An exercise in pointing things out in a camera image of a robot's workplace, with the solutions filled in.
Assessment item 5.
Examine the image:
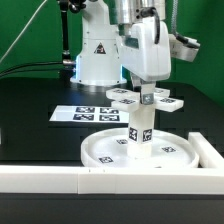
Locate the white cross-shaped table base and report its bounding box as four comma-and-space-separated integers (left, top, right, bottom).
106, 87, 184, 113

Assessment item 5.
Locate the white front fence bar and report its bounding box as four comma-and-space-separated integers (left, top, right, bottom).
0, 165, 224, 195

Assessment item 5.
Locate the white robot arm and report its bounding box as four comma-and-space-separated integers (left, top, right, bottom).
70, 0, 171, 90

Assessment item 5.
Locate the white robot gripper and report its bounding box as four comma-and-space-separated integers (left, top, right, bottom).
118, 17, 171, 105

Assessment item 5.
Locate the grey cable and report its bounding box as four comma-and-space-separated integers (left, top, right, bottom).
0, 0, 48, 64

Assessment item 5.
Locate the white fence bar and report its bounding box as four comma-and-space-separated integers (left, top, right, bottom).
188, 132, 224, 169
0, 165, 224, 195

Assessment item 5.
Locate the white right fence bar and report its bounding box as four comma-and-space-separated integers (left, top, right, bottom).
188, 132, 224, 169

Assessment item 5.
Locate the white round table top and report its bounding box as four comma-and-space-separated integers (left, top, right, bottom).
81, 128, 199, 169

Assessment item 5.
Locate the black camera stand pole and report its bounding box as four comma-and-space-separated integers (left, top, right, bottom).
57, 0, 86, 78

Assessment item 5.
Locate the white marker sheet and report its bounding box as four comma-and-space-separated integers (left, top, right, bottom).
50, 105, 129, 123

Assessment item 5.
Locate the black cable bundle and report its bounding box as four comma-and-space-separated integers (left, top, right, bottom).
0, 60, 65, 79

